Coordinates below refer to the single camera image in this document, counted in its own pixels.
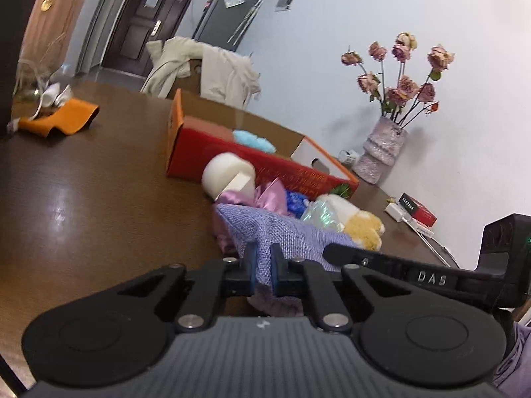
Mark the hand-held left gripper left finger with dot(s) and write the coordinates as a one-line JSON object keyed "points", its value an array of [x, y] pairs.
{"points": [[251, 273]]}

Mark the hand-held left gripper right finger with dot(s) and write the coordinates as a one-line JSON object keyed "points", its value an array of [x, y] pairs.
{"points": [[276, 272]]}

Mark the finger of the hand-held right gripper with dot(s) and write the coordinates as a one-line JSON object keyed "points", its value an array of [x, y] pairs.
{"points": [[361, 257]]}

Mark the yellow and white plush toy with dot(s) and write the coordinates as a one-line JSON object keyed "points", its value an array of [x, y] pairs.
{"points": [[365, 228]]}

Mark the purple woven cloth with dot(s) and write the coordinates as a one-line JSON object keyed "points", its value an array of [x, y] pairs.
{"points": [[282, 232]]}

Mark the iridescent plastic packet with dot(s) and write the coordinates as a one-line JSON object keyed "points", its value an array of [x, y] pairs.
{"points": [[321, 215]]}

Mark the pink satin cloth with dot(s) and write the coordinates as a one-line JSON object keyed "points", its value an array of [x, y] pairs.
{"points": [[271, 197]]}

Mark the red cardboard box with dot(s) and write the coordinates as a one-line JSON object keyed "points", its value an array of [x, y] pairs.
{"points": [[191, 153]]}

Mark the white power adapter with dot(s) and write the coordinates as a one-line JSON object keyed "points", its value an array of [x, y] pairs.
{"points": [[396, 211]]}

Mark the blue tissue pack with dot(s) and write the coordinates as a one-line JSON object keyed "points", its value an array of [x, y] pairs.
{"points": [[295, 203]]}

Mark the small red and black box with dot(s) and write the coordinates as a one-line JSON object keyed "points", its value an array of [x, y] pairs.
{"points": [[423, 215]]}

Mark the person's purple pants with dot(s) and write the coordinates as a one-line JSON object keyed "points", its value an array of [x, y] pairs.
{"points": [[518, 360]]}

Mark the pink textured vase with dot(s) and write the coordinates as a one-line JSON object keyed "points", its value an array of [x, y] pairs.
{"points": [[379, 153]]}

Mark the white foam ball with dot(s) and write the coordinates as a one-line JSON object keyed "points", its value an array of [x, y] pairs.
{"points": [[220, 170]]}

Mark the light blue fluffy pad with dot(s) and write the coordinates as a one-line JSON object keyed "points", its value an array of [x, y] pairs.
{"points": [[253, 140]]}

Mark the dried pink roses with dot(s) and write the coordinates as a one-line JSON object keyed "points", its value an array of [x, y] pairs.
{"points": [[405, 89]]}

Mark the beige jacket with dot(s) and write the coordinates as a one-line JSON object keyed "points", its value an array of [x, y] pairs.
{"points": [[220, 74]]}

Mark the wooden chair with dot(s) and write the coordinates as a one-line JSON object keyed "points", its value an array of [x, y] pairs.
{"points": [[191, 76]]}

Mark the orange pouch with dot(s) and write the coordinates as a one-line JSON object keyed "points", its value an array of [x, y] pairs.
{"points": [[70, 116]]}

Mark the clear umbrella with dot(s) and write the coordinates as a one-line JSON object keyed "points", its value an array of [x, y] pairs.
{"points": [[244, 20]]}

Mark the grey refrigerator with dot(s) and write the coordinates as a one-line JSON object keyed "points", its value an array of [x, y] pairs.
{"points": [[224, 20]]}

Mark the dark brown door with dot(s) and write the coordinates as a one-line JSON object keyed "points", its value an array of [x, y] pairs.
{"points": [[132, 37]]}

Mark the pink suitcase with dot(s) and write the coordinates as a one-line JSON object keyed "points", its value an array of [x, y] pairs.
{"points": [[54, 20]]}

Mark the black paper bag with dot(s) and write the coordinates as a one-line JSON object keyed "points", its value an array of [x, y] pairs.
{"points": [[16, 49]]}

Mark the grey door frame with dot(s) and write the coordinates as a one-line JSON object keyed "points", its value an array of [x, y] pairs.
{"points": [[95, 20]]}

